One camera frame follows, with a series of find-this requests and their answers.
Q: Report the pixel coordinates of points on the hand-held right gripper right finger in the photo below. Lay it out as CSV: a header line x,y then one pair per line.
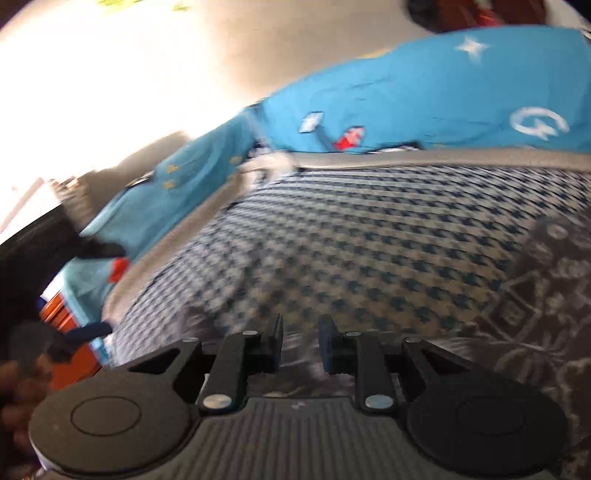
x,y
325,344

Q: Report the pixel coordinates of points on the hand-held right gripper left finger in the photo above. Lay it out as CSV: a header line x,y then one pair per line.
x,y
278,341

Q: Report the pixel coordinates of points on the grey doodle-print fleece garment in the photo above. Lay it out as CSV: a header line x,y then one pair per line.
x,y
545,300

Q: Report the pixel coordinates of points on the person's left hand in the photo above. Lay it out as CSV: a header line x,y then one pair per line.
x,y
18,401

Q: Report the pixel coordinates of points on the houndstooth mattress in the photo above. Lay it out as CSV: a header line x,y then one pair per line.
x,y
369,240

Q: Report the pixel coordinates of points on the blue printed bed sheet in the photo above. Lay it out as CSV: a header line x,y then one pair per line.
x,y
415,92

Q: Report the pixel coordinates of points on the brown wooden chair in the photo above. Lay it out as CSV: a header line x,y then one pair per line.
x,y
457,8

